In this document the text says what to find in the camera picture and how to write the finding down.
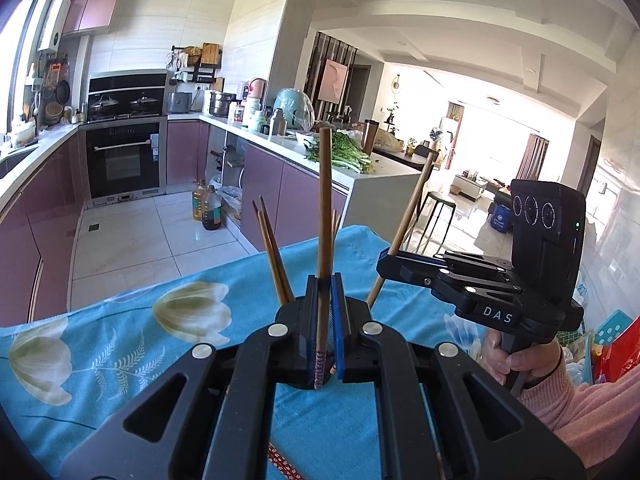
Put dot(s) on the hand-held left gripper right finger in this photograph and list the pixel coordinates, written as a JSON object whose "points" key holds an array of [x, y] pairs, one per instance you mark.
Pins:
{"points": [[339, 340]]}

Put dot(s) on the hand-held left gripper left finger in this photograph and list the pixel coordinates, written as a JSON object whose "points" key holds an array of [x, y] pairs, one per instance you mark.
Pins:
{"points": [[311, 330]]}

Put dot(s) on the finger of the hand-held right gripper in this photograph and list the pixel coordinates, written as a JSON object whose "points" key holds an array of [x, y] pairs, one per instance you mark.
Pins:
{"points": [[425, 277], [450, 259]]}

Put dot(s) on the black mesh utensil holder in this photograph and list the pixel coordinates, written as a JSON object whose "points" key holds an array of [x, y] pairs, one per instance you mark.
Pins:
{"points": [[302, 385]]}

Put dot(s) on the brown wooden chopstick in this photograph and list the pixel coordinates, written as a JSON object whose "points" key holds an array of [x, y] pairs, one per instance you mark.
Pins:
{"points": [[412, 200], [278, 250], [335, 230], [269, 247], [325, 200]]}

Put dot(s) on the person's right forearm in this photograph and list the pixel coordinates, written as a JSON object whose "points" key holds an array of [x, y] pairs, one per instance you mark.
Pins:
{"points": [[590, 410]]}

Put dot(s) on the person's right hand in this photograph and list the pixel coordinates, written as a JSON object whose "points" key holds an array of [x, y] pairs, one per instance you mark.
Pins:
{"points": [[525, 364]]}

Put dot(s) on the blue bag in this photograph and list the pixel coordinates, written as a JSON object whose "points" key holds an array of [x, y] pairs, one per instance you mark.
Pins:
{"points": [[500, 219]]}

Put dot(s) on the bar stool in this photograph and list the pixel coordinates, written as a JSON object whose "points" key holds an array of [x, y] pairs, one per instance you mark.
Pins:
{"points": [[440, 200]]}

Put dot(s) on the brown tumbler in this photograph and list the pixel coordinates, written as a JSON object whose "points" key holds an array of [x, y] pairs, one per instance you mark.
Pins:
{"points": [[370, 137]]}

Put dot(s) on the green leafy vegetables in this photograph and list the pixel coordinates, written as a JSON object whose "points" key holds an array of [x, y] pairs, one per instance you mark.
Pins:
{"points": [[345, 152]]}

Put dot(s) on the dark oil bottle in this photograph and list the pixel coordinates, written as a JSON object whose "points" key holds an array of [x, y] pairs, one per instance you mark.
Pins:
{"points": [[212, 210]]}

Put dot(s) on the white plastic bag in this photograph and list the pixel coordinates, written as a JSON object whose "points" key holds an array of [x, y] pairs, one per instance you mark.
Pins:
{"points": [[227, 195]]}

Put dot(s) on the yellow oil bottle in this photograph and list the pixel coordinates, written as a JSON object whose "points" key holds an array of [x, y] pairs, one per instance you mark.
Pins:
{"points": [[199, 202]]}

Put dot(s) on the blue floral tablecloth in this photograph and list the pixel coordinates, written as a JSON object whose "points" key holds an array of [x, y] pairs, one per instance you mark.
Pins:
{"points": [[125, 370]]}

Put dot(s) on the steel thermos flask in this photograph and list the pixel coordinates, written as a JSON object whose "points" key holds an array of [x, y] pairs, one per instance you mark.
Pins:
{"points": [[278, 122]]}

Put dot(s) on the green air fryer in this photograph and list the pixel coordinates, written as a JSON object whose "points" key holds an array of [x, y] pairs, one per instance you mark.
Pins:
{"points": [[292, 110]]}

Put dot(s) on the wooden slat partition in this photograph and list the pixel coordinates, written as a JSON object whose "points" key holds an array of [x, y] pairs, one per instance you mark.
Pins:
{"points": [[315, 75]]}

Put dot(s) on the steel stockpot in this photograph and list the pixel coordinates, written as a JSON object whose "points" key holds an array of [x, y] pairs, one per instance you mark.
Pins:
{"points": [[221, 105]]}

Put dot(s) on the pink kettle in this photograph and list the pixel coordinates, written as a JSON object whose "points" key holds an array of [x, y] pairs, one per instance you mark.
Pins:
{"points": [[257, 89]]}

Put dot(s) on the black built-in oven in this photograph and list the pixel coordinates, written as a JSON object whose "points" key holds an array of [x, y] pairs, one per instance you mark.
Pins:
{"points": [[125, 160]]}

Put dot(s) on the silver rice cooker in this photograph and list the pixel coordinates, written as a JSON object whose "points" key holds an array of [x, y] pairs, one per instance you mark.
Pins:
{"points": [[180, 102]]}

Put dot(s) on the black pot with lid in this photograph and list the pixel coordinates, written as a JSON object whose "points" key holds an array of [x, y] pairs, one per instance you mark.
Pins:
{"points": [[145, 102], [104, 104]]}

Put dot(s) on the wooden cutting board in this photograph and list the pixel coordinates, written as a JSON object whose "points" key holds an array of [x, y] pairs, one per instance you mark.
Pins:
{"points": [[210, 54]]}

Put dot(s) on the pink base cabinets with sink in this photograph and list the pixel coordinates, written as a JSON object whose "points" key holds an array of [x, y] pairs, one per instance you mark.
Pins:
{"points": [[35, 220]]}

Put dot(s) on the black range hood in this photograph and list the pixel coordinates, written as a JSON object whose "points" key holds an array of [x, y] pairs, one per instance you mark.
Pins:
{"points": [[127, 85]]}

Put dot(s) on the black hanging pan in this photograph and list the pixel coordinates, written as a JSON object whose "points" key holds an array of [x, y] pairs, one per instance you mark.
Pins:
{"points": [[62, 92]]}

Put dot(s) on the kitchen window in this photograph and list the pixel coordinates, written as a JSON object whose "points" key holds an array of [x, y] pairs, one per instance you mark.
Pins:
{"points": [[20, 60]]}

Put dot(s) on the white water heater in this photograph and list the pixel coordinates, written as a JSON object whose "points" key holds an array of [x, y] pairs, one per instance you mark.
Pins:
{"points": [[52, 22]]}

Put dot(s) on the pink wall picture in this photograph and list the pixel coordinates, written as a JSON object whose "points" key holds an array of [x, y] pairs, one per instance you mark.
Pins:
{"points": [[333, 80]]}

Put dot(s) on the black wall rack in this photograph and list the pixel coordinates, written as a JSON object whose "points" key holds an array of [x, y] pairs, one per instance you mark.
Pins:
{"points": [[197, 72]]}

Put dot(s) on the pink wall cabinet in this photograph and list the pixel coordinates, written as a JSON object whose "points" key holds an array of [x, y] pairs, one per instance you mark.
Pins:
{"points": [[92, 7]]}

